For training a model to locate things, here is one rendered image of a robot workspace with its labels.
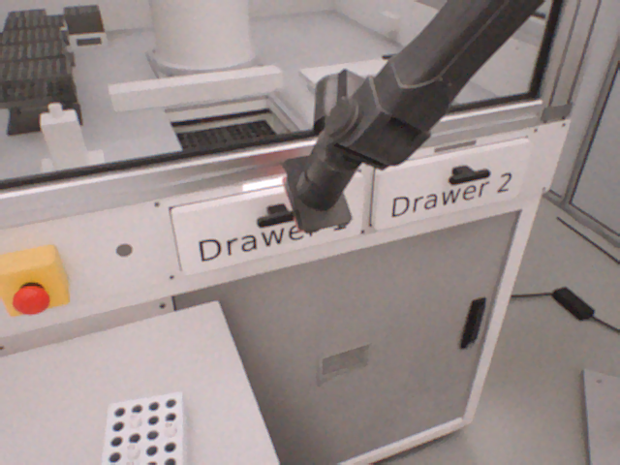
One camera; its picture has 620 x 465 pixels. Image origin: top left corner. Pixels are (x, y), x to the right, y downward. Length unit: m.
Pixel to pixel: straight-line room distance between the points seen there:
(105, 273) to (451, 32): 0.55
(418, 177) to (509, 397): 1.04
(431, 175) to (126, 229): 0.47
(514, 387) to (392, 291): 0.84
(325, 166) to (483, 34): 0.20
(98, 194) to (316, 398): 0.66
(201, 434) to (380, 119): 0.42
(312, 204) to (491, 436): 1.14
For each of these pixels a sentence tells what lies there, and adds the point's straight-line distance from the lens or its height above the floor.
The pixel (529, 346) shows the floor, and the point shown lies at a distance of 1.92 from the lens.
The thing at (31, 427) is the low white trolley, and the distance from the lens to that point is 0.74.
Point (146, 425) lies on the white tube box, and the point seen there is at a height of 0.80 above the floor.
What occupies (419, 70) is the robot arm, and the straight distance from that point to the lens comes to 0.49.
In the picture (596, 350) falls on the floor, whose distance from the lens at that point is 2.00.
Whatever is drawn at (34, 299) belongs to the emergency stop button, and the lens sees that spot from 0.71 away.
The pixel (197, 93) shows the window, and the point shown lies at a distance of 0.69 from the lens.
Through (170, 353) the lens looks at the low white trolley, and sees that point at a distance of 0.76.
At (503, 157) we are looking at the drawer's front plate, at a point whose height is 0.91.
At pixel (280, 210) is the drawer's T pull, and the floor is 0.91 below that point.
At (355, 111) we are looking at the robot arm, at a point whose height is 1.12.
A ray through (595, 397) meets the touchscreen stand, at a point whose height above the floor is 0.03.
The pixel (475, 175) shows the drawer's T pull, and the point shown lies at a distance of 0.87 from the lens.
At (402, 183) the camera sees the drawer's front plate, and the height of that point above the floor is 0.90.
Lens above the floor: 1.31
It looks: 36 degrees down
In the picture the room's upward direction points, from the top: straight up
